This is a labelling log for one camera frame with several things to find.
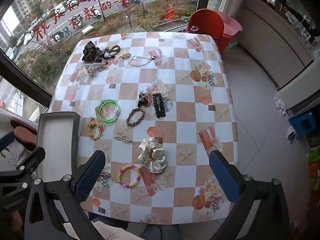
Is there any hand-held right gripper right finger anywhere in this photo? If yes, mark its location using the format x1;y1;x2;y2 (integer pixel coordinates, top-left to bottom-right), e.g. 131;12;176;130
209;150;298;240

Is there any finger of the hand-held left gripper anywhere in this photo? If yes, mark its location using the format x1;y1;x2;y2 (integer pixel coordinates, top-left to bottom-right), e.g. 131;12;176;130
10;146;46;178
0;131;16;152

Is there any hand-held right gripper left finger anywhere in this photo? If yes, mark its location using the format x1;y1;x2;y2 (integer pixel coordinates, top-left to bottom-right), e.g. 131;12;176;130
24;150;107;240

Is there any pastel bead bracelet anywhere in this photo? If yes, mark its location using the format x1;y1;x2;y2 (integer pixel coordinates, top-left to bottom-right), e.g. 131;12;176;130
118;164;141;188

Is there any grey rectangular tray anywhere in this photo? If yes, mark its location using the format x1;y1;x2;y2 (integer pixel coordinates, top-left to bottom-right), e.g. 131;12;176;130
36;112;81;180

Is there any yellow bracelet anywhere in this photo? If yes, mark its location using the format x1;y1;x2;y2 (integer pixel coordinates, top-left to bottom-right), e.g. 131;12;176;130
87;117;102;140

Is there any cream polka dot scrunchie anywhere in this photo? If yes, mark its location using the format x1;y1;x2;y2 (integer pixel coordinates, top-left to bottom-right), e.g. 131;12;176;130
137;137;167;173

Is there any green plastic bracelet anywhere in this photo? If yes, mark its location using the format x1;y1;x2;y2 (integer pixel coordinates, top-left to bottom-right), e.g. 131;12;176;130
97;100;121;123

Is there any black claw hair clip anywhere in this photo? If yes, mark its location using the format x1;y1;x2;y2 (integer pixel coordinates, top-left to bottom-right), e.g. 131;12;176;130
138;94;150;108

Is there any black beaded hair clip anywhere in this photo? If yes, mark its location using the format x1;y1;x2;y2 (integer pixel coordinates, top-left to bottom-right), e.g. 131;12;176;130
152;93;167;119

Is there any checked snap hair clip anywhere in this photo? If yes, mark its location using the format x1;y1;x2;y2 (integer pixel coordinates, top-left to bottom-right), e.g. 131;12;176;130
100;171;112;188

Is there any brown round stool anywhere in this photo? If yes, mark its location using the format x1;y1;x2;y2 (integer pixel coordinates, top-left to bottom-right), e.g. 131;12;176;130
10;119;38;152

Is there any silver hairpin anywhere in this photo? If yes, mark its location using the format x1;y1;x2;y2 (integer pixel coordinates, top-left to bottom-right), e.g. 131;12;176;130
115;132;133;143

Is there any blue plastic stool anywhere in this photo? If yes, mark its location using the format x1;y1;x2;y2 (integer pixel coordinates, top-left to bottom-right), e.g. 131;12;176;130
289;111;318;139

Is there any orange green bag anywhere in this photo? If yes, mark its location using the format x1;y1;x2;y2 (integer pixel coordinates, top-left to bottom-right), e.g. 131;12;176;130
306;149;320;190

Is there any white crumpled cloth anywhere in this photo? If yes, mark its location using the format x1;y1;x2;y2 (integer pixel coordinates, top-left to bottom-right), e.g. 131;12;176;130
274;97;287;117

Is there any checked printed tablecloth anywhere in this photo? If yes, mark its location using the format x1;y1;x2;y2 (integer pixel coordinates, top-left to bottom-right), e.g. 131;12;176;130
47;31;239;224

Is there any transparent claw hair clip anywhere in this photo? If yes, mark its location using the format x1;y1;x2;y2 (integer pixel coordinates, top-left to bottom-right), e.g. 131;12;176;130
85;61;107;77

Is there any leopard print scrunchie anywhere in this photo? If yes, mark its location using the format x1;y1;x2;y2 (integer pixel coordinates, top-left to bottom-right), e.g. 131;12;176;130
82;41;105;62

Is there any white cabinet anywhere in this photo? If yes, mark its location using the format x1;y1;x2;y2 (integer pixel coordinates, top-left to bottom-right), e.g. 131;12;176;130
236;0;315;88

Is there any pink plastic basin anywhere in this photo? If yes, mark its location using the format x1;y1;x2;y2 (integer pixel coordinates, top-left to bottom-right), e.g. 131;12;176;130
217;11;243;39

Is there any red plastic chair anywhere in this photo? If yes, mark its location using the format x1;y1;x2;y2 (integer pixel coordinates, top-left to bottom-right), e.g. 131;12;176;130
187;9;225;53

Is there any olive braided bracelet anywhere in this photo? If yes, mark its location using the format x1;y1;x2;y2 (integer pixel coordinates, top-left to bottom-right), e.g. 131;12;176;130
126;107;146;127

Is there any dark braided bracelet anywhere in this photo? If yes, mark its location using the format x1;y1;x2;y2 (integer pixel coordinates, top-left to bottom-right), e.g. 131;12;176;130
104;45;121;60

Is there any silver chain bracelet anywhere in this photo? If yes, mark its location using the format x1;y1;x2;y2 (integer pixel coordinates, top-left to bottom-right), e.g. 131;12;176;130
129;54;157;67

